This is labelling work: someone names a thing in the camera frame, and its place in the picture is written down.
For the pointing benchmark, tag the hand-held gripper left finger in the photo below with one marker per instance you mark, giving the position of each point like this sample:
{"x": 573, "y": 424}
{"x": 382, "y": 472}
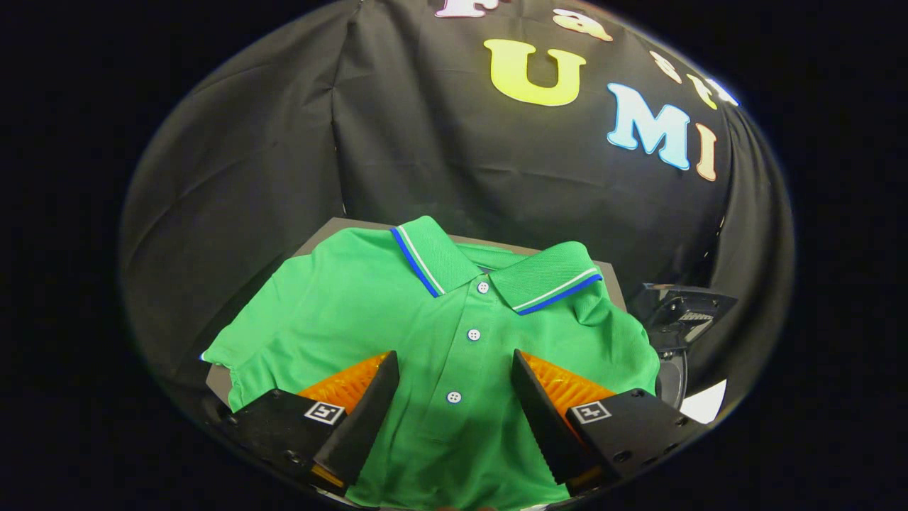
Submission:
{"x": 365, "y": 419}

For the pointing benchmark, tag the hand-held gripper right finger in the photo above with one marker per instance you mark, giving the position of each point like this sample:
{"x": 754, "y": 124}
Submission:
{"x": 543, "y": 419}

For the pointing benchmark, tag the green polo shirt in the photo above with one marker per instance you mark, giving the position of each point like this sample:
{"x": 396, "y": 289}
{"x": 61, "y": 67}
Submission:
{"x": 425, "y": 319}

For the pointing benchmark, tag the white sheet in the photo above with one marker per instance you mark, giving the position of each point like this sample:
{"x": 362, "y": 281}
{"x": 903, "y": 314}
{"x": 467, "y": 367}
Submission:
{"x": 706, "y": 404}

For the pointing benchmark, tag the grey cabinet with dark top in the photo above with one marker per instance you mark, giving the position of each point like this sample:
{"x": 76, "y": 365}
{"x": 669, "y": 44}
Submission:
{"x": 330, "y": 234}

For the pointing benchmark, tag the black backdrop cloth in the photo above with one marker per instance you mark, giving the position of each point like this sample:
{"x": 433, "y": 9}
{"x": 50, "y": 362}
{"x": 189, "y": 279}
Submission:
{"x": 425, "y": 142}

